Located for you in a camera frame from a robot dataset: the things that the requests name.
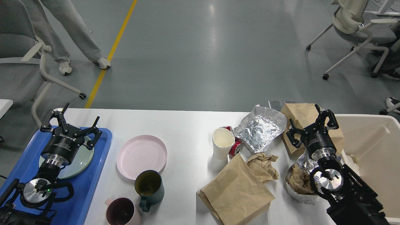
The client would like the green plate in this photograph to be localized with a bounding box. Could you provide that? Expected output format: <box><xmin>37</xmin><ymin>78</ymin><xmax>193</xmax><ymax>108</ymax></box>
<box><xmin>34</xmin><ymin>146</ymin><xmax>94</xmax><ymax>183</ymax></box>

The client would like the person in grey trousers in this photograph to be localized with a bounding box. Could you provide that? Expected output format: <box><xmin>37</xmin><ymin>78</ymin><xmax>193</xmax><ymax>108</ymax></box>
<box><xmin>21</xmin><ymin>0</ymin><xmax>111</xmax><ymax>76</ymax></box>

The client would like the beige plastic bin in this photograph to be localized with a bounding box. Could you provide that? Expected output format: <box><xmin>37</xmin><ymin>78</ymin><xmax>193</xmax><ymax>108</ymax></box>
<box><xmin>336</xmin><ymin>114</ymin><xmax>400</xmax><ymax>225</ymax></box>

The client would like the chair base far right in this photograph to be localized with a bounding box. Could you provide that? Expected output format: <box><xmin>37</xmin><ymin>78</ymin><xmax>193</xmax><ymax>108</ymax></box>
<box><xmin>379</xmin><ymin>97</ymin><xmax>400</xmax><ymax>115</ymax></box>

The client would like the dark green mug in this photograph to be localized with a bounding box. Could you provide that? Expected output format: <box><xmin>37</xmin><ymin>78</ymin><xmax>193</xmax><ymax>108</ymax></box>
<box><xmin>135</xmin><ymin>170</ymin><xmax>165</xmax><ymax>213</ymax></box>

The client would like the brown paper bag back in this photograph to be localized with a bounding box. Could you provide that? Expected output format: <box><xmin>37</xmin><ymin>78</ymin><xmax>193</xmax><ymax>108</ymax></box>
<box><xmin>281</xmin><ymin>103</ymin><xmax>345</xmax><ymax>159</ymax></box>

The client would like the white paper cup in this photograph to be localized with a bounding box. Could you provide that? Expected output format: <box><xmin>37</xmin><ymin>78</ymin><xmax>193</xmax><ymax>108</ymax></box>
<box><xmin>212</xmin><ymin>127</ymin><xmax>235</xmax><ymax>160</ymax></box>

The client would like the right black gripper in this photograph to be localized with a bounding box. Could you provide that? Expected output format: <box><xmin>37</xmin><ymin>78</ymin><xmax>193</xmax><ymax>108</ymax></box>
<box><xmin>286</xmin><ymin>104</ymin><xmax>339</xmax><ymax>161</ymax></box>

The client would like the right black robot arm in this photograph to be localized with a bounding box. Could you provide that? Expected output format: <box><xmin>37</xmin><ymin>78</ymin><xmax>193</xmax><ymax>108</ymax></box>
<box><xmin>286</xmin><ymin>104</ymin><xmax>389</xmax><ymax>225</ymax></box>

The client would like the white side table corner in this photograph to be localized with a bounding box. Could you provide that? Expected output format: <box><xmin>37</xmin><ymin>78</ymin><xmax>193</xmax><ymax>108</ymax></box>
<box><xmin>0</xmin><ymin>99</ymin><xmax>13</xmax><ymax>118</ymax></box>

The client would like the pink mug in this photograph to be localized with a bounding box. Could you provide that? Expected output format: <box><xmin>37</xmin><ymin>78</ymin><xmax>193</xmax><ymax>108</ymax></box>
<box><xmin>105</xmin><ymin>197</ymin><xmax>141</xmax><ymax>225</ymax></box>

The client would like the grey office chair left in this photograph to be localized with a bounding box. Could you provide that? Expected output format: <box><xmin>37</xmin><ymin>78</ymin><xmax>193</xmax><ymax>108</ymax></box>
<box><xmin>0</xmin><ymin>0</ymin><xmax>86</xmax><ymax>127</ymax></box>

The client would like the blue plastic tray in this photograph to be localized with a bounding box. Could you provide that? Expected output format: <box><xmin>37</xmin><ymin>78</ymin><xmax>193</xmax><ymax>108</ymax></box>
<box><xmin>0</xmin><ymin>127</ymin><xmax>113</xmax><ymax>225</ymax></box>

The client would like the crumpled aluminium foil sheet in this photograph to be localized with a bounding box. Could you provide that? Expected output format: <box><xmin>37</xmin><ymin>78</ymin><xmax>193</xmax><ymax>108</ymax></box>
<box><xmin>233</xmin><ymin>104</ymin><xmax>287</xmax><ymax>154</ymax></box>

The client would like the foil bowl with paper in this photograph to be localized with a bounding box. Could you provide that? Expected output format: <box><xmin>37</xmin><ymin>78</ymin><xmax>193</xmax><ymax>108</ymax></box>
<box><xmin>285</xmin><ymin>152</ymin><xmax>343</xmax><ymax>205</ymax></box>

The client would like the white office chair right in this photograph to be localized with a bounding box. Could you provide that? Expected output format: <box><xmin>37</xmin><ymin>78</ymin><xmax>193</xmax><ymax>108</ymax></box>
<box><xmin>306</xmin><ymin>0</ymin><xmax>398</xmax><ymax>81</ymax></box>

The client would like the crushed red soda can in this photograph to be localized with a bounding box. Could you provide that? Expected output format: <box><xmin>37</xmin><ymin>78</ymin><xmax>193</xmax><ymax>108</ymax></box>
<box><xmin>221</xmin><ymin>126</ymin><xmax>244</xmax><ymax>157</ymax></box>

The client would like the crumpled brown paper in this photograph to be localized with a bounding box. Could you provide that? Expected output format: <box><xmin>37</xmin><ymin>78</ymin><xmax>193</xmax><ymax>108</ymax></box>
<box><xmin>246</xmin><ymin>152</ymin><xmax>279</xmax><ymax>184</ymax></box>

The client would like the large brown paper bag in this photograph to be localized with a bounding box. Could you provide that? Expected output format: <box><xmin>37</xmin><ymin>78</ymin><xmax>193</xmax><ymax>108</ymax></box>
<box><xmin>197</xmin><ymin>155</ymin><xmax>275</xmax><ymax>225</ymax></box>

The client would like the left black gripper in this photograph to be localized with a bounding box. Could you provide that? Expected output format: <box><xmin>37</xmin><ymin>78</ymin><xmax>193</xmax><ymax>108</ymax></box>
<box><xmin>40</xmin><ymin>102</ymin><xmax>103</xmax><ymax>165</ymax></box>

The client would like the pink plate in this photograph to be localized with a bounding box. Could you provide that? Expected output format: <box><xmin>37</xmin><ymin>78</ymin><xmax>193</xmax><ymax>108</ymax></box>
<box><xmin>116</xmin><ymin>135</ymin><xmax>168</xmax><ymax>180</ymax></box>

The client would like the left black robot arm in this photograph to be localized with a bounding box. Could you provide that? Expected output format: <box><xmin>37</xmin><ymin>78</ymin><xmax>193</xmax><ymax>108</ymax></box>
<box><xmin>1</xmin><ymin>103</ymin><xmax>102</xmax><ymax>225</ymax></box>

